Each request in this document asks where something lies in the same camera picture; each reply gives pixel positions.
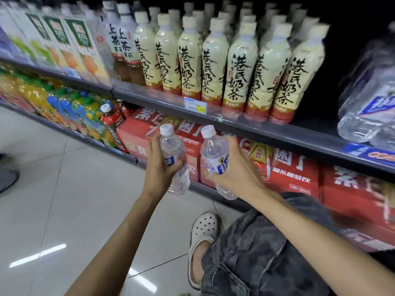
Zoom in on person's right hand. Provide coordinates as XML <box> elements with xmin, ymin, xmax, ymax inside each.
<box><xmin>207</xmin><ymin>135</ymin><xmax>269</xmax><ymax>204</ymax></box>

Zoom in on person's left hand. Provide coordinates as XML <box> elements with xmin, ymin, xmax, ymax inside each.
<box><xmin>142</xmin><ymin>132</ymin><xmax>186</xmax><ymax>202</ymax></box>

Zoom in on row of blue-label water bottles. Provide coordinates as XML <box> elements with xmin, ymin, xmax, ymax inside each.
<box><xmin>337</xmin><ymin>21</ymin><xmax>395</xmax><ymax>151</ymax></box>

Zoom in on person's left forearm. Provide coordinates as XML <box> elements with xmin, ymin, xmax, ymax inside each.
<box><xmin>65</xmin><ymin>191</ymin><xmax>158</xmax><ymax>296</ymax></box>

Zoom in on person's white left clog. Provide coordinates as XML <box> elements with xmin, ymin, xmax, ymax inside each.
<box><xmin>188</xmin><ymin>211</ymin><xmax>221</xmax><ymax>291</ymax></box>

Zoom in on person's left leg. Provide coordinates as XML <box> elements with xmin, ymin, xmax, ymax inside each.
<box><xmin>192</xmin><ymin>240</ymin><xmax>215</xmax><ymax>286</ymax></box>

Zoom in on dark drink bottle red label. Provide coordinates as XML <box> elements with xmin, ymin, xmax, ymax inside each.
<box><xmin>114</xmin><ymin>99</ymin><xmax>133</xmax><ymax>119</ymax></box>
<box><xmin>99</xmin><ymin>103</ymin><xmax>130</xmax><ymax>153</ymax></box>

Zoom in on blue yellow price tag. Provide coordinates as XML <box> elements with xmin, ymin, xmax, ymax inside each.
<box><xmin>184</xmin><ymin>96</ymin><xmax>208</xmax><ymax>116</ymax></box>

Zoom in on row of cream milk tea bottles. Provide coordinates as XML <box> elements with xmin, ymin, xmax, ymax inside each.
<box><xmin>134</xmin><ymin>0</ymin><xmax>330</xmax><ymax>124</ymax></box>

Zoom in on row of amber tea bottles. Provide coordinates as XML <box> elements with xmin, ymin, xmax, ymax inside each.
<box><xmin>102</xmin><ymin>0</ymin><xmax>146</xmax><ymax>87</ymax></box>

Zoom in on row of orange juice bottles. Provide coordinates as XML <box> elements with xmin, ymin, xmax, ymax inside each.
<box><xmin>0</xmin><ymin>67</ymin><xmax>116</xmax><ymax>148</ymax></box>

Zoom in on row of white juice cartons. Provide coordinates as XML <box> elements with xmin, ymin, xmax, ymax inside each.
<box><xmin>0</xmin><ymin>2</ymin><xmax>112</xmax><ymax>87</ymax></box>

